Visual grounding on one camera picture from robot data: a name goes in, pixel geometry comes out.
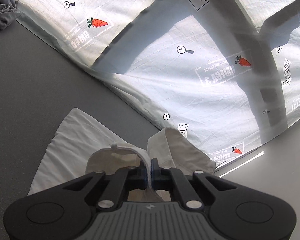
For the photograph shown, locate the white trousers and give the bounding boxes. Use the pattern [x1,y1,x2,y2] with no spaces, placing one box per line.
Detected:
[29,108,216,194]

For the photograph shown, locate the carrot print curtain sheet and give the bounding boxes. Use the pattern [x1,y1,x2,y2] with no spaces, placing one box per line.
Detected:
[17,0,300,166]

